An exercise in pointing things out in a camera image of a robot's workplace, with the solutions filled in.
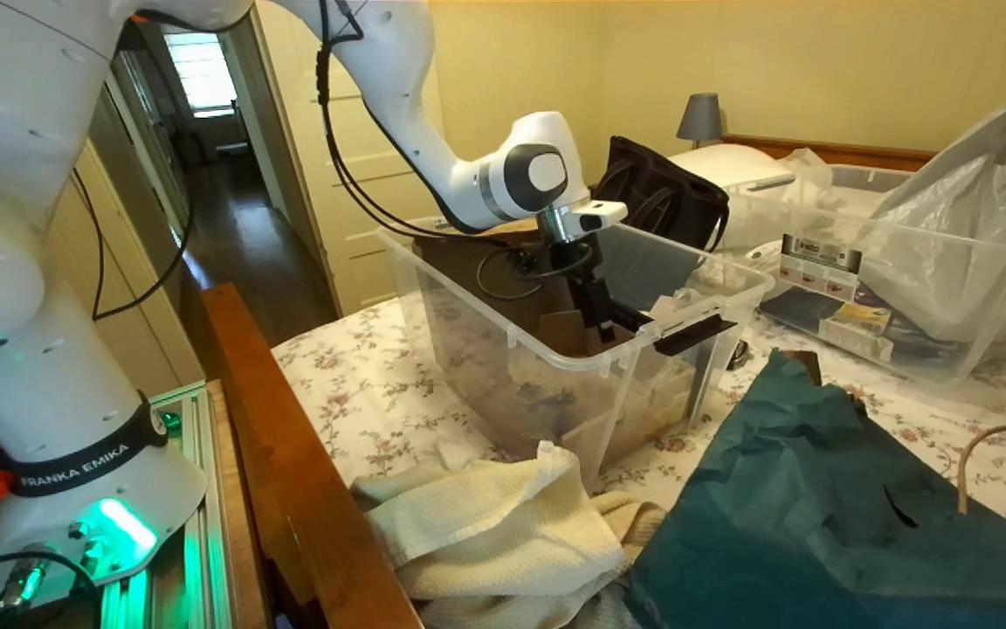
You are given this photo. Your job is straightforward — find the white pillow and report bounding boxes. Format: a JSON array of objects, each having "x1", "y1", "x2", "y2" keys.
[{"x1": 674, "y1": 143, "x2": 792, "y2": 193}]

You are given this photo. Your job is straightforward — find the wooden bed footboard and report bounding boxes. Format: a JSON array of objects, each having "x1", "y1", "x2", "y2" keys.
[{"x1": 193, "y1": 283, "x2": 421, "y2": 629}]

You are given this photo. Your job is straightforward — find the floral bed sheet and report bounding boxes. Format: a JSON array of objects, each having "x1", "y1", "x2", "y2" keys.
[{"x1": 273, "y1": 297, "x2": 1006, "y2": 515}]

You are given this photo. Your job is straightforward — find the brown cardboard box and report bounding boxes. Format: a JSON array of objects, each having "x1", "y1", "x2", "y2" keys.
[{"x1": 413, "y1": 230, "x2": 634, "y2": 355}]

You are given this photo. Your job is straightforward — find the large clear plastic bag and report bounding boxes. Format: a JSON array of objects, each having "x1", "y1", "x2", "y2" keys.
[{"x1": 859, "y1": 110, "x2": 1006, "y2": 344}]

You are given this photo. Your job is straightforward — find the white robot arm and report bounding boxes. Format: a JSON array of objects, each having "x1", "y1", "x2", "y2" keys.
[{"x1": 0, "y1": 0, "x2": 624, "y2": 617}]

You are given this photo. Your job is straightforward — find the cream towel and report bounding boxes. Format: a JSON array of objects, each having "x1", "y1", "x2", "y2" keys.
[{"x1": 352, "y1": 445, "x2": 662, "y2": 629}]

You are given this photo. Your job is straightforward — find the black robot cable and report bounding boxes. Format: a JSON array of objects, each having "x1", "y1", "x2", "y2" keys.
[{"x1": 66, "y1": 0, "x2": 496, "y2": 324}]

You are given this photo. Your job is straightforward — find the grey lamp shade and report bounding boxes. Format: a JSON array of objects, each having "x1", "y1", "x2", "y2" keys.
[{"x1": 677, "y1": 91, "x2": 724, "y2": 148}]

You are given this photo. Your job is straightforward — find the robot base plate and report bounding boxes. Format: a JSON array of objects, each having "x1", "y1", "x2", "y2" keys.
[{"x1": 0, "y1": 384, "x2": 207, "y2": 617}]

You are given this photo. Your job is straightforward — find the clear plastic bucket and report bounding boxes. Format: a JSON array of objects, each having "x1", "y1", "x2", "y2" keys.
[{"x1": 383, "y1": 223, "x2": 770, "y2": 480}]

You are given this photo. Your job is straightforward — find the black tote bag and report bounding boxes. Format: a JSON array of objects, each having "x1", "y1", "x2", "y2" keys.
[{"x1": 589, "y1": 136, "x2": 730, "y2": 251}]

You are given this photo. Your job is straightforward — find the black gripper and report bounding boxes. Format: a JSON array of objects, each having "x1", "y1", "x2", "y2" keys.
[{"x1": 549, "y1": 239, "x2": 650, "y2": 332}]

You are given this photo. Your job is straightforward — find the teal cloth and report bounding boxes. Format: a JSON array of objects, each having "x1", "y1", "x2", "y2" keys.
[{"x1": 624, "y1": 354, "x2": 1006, "y2": 629}]

